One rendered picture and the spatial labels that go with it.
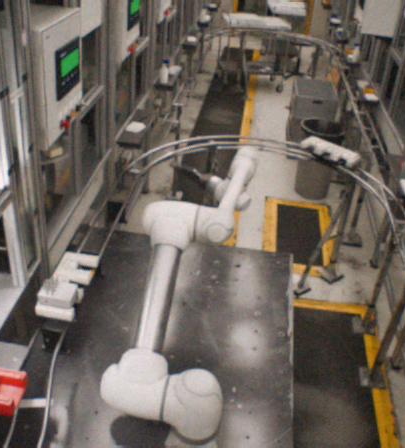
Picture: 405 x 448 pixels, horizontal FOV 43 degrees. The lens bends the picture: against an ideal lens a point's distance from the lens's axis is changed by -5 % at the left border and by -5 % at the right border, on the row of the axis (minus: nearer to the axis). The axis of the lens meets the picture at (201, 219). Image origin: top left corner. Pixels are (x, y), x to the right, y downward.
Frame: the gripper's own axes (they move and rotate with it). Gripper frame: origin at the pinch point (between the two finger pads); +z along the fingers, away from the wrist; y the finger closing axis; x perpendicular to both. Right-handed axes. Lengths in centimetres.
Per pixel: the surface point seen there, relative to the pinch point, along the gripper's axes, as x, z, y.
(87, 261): -64, -8, -21
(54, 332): -95, -24, -34
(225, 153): 117, 93, 211
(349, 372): -20, -115, 96
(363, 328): 12, -107, 117
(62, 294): -81, -21, -40
